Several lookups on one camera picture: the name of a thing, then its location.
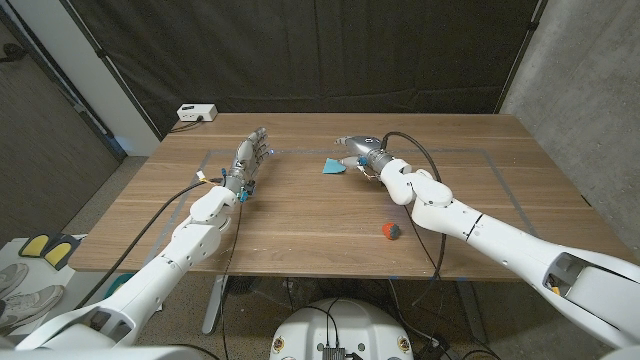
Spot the black backdrop curtain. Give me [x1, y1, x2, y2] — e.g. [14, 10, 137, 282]
[67, 0, 544, 139]

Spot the black backdrop stand pole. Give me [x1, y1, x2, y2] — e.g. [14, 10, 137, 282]
[59, 0, 164, 141]
[494, 0, 550, 115]

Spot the grey sneaker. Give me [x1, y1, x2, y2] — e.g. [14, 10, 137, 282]
[0, 284, 66, 331]
[0, 263, 30, 300]

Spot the grey table leg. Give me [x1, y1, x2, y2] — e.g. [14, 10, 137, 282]
[455, 279, 489, 345]

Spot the dark door handle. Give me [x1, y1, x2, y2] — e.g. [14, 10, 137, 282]
[0, 43, 29, 65]

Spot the white power strip box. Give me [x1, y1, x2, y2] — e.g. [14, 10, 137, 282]
[176, 103, 219, 123]

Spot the white floor mat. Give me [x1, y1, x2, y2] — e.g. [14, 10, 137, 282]
[0, 234, 164, 341]

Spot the yellow and black slipper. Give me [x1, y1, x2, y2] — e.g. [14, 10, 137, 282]
[42, 235, 81, 271]
[18, 233, 51, 259]

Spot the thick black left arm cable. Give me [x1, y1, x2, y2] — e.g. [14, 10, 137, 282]
[74, 177, 224, 310]

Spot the white table leg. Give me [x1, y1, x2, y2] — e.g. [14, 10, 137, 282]
[202, 274, 229, 335]

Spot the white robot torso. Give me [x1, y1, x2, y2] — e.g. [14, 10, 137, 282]
[269, 298, 415, 360]

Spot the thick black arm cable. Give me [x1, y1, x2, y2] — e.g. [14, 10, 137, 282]
[74, 177, 224, 310]
[380, 131, 448, 307]

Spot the thin black hanging cable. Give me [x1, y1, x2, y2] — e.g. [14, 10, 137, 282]
[219, 202, 245, 360]

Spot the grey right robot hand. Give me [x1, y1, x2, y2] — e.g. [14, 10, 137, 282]
[333, 134, 396, 176]

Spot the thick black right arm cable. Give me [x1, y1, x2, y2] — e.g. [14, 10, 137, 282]
[380, 131, 448, 307]

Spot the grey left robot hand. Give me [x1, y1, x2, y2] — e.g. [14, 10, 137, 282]
[222, 126, 274, 197]

